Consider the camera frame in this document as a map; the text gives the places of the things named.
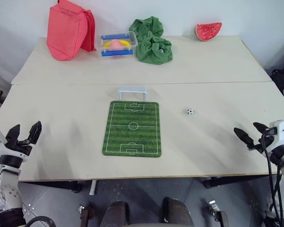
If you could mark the yellow toy banana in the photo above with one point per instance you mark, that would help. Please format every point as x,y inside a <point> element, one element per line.
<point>126,42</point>

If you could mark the black equipment with white part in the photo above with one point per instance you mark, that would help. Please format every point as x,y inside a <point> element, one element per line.
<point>282,82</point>

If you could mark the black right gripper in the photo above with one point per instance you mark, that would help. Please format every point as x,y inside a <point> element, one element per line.
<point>262,144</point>

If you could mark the crumpled green cloth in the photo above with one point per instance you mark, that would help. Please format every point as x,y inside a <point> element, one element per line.
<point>153,49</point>

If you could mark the green soccer field mat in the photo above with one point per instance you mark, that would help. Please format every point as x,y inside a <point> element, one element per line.
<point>132,128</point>

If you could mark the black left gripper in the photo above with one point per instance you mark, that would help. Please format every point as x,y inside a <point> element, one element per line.
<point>19,145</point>

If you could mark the tiny soccer ball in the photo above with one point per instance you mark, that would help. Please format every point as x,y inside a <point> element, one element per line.
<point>190,111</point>

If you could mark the dark rounded brown shape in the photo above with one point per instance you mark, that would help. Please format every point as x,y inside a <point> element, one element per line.
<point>176,210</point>
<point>116,214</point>

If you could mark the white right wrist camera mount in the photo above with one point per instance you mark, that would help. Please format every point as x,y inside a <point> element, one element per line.
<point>282,132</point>

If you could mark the red fabric bag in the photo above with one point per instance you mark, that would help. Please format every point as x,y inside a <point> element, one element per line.
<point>66,33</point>

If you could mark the metal caster bracket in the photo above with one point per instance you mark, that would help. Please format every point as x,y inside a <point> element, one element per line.
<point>85,214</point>
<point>216,210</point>

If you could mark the clear plastic box blue clips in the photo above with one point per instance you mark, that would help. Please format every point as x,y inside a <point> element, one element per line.
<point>118,51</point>

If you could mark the white table leg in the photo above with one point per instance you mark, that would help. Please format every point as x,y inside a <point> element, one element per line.
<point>92,188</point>

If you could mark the black table frame bar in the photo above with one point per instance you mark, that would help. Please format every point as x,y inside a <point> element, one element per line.
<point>236,180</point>

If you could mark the small white toy goal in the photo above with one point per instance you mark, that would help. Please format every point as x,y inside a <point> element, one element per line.
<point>132,89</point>

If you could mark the toy watermelon slice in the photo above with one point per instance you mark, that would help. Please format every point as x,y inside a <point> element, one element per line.
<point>207,32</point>

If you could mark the pink toy peach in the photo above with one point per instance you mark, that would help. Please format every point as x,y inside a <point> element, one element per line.
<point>116,44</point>

